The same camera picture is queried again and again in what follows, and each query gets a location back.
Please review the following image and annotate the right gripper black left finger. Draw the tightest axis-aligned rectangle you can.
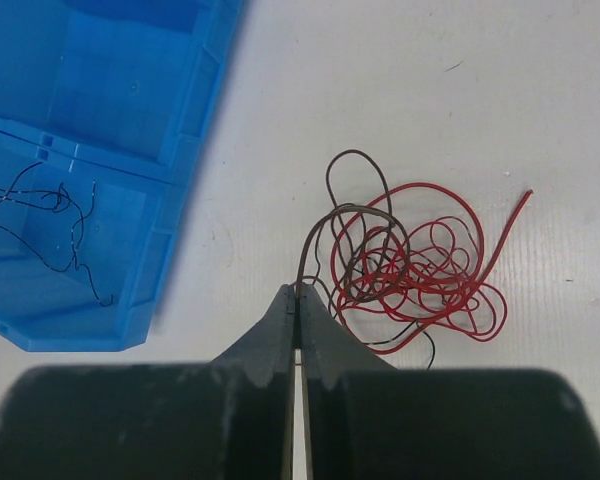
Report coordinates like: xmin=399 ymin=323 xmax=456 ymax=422
xmin=0 ymin=286 xmax=295 ymax=479

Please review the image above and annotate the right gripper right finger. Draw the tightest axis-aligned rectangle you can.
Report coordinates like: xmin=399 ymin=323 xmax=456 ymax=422
xmin=297 ymin=285 xmax=600 ymax=479

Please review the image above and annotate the blue plastic compartment bin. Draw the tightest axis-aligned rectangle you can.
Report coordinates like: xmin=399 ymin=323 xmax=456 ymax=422
xmin=0 ymin=1 xmax=243 ymax=352

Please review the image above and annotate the red cable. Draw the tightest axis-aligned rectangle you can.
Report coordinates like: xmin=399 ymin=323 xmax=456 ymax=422
xmin=329 ymin=182 xmax=536 ymax=355

